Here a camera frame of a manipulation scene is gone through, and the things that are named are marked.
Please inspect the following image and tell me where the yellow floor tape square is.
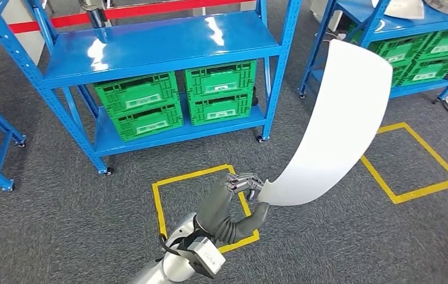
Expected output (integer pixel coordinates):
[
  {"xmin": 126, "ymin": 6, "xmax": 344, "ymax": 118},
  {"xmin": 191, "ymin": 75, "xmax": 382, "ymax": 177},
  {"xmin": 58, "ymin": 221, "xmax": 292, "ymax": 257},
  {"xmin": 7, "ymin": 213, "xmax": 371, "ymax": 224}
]
[{"xmin": 151, "ymin": 164, "xmax": 261, "ymax": 255}]

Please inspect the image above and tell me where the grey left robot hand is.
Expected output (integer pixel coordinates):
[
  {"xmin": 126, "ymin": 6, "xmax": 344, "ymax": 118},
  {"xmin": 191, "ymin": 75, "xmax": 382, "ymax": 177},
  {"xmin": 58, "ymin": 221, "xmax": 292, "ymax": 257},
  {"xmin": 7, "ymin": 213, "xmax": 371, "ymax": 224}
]
[{"xmin": 196, "ymin": 172, "xmax": 271, "ymax": 237}]

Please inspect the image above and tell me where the red barrier belt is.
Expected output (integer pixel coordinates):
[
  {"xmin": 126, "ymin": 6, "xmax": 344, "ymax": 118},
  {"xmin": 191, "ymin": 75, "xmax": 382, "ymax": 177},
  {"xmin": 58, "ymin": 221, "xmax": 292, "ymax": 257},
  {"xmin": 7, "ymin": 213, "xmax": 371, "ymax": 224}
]
[{"xmin": 0, "ymin": 0, "xmax": 257, "ymax": 41}]

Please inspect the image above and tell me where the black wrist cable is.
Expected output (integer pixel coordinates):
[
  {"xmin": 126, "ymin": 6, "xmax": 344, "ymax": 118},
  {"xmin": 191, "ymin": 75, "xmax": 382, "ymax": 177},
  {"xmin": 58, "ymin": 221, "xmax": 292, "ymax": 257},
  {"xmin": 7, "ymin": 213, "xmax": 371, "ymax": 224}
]
[{"xmin": 158, "ymin": 234, "xmax": 187, "ymax": 257}]

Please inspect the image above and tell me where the white curved car body part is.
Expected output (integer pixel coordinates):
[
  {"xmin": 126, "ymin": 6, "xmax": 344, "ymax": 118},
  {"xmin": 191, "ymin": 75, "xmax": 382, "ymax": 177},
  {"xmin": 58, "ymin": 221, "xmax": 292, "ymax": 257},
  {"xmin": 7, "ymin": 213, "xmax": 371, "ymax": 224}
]
[{"xmin": 258, "ymin": 39, "xmax": 394, "ymax": 207}]

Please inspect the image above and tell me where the black stanchion post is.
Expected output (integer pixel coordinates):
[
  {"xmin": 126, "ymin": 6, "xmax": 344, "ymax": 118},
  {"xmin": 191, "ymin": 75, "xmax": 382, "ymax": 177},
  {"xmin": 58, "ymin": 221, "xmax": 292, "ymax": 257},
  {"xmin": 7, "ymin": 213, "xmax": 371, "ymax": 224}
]
[{"xmin": 78, "ymin": 0, "xmax": 110, "ymax": 30}]

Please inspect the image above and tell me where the green plastic crate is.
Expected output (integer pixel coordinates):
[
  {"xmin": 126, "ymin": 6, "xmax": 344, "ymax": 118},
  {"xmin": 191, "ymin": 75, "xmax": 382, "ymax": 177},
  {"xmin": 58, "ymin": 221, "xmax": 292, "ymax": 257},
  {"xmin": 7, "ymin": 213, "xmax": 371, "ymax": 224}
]
[
  {"xmin": 389, "ymin": 62, "xmax": 414, "ymax": 88},
  {"xmin": 368, "ymin": 33, "xmax": 433, "ymax": 64},
  {"xmin": 402, "ymin": 54, "xmax": 448, "ymax": 87},
  {"xmin": 184, "ymin": 60, "xmax": 258, "ymax": 102},
  {"xmin": 109, "ymin": 102, "xmax": 185, "ymax": 143},
  {"xmin": 93, "ymin": 71, "xmax": 180, "ymax": 118},
  {"xmin": 187, "ymin": 92, "xmax": 256, "ymax": 127},
  {"xmin": 420, "ymin": 27, "xmax": 448, "ymax": 60}
]

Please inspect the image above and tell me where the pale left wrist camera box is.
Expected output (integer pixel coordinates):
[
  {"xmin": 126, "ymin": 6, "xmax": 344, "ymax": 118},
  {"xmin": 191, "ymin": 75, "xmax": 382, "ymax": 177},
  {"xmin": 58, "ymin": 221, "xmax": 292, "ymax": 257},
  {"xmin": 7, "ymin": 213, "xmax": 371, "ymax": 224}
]
[{"xmin": 177, "ymin": 235, "xmax": 227, "ymax": 280}]

